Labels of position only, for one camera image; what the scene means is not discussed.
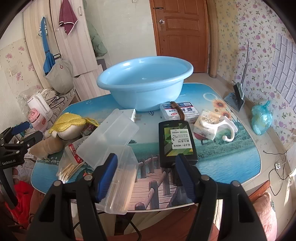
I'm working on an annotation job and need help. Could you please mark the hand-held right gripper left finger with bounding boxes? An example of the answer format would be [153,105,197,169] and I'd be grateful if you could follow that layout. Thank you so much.
[26,153,118,241]

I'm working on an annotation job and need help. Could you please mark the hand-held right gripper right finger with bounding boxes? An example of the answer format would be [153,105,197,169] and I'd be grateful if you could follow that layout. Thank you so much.
[174,154,269,241]

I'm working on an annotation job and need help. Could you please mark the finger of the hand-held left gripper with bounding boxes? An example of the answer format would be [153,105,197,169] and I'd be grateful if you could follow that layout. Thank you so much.
[11,122,32,135]
[20,132,44,149]

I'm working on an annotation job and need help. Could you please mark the brown plush toy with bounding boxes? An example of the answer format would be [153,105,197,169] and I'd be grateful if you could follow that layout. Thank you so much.
[30,133,67,160]

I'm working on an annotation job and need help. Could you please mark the black box with green label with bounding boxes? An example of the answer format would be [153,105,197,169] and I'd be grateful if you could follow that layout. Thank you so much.
[159,120,198,168]

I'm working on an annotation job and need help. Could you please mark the white plush with yellow hat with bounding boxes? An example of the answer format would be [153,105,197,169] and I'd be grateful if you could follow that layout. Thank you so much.
[44,113,100,139]

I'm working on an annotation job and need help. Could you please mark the clear toothpick packet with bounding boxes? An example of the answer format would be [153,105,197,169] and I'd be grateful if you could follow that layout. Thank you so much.
[56,137,93,181]

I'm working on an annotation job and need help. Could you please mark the white tissue pack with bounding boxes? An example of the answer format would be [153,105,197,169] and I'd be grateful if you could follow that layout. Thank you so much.
[193,109,223,141]

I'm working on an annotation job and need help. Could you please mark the brown hair tie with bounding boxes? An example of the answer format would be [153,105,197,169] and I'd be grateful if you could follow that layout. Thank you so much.
[170,101,185,121]

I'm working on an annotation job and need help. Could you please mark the clear cotton swab box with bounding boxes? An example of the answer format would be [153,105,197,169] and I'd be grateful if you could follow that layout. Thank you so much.
[159,101,200,123]

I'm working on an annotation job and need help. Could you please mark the white plastic hook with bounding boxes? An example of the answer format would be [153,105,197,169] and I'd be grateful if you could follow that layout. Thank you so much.
[208,116,238,142]

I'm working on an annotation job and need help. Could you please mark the light blue plastic basin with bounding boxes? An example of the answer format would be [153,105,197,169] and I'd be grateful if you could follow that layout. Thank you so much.
[97,56,194,112]

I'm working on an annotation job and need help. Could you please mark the landscape print desktop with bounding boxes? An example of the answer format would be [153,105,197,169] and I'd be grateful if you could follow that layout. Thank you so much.
[31,83,261,212]

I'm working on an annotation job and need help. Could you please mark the person's left hand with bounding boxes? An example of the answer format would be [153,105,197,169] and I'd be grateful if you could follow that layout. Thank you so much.
[11,167,21,186]

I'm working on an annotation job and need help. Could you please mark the pink bottle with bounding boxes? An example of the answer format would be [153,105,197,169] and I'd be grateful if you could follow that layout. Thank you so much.
[28,110,48,133]

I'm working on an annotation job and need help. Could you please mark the white plastic appliance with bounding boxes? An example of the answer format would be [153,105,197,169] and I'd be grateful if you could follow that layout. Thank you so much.
[26,93,54,121]

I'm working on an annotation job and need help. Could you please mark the red cloth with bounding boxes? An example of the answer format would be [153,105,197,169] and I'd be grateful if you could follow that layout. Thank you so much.
[5,181,35,225]

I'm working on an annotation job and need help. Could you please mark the red snack packet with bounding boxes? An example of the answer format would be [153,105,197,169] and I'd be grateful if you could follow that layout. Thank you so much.
[81,123,100,138]

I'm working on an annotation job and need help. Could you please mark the grey cloth bag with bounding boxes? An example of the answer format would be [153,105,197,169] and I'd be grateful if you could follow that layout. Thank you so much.
[44,60,74,94]

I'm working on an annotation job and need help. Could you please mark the blue hanging bag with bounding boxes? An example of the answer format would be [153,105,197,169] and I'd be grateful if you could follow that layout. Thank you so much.
[38,17,56,76]

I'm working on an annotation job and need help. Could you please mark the pink cushion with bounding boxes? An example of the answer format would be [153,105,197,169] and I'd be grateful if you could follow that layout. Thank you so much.
[253,192,278,241]

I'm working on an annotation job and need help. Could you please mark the white wooden wardrobe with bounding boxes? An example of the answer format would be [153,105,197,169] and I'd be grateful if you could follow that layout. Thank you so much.
[23,0,111,102]

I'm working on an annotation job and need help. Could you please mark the blue plastic bag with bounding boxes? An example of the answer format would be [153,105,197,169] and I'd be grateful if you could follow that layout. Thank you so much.
[251,101,273,135]

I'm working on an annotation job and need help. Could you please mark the green cloth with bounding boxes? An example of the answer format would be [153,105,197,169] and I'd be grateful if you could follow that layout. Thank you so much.
[89,22,107,56]

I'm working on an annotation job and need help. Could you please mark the maroon towel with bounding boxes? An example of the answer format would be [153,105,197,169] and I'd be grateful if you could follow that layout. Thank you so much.
[58,0,78,36]

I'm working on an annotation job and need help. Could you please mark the brown wooden door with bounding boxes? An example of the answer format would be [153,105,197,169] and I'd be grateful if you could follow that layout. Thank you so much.
[149,0,210,74]

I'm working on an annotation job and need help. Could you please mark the pile of wire hangers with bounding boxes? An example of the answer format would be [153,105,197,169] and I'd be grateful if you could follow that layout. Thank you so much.
[45,92,65,108]

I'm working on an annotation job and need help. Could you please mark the long-handled dustpan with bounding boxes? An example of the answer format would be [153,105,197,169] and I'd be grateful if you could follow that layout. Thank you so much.
[223,44,250,112]

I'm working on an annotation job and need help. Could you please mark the black cable with white plug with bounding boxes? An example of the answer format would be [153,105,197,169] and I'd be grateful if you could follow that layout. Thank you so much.
[264,148,292,197]

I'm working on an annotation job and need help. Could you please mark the grey brick wall panel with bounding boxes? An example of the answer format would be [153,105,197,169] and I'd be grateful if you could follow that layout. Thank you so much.
[266,32,296,105]

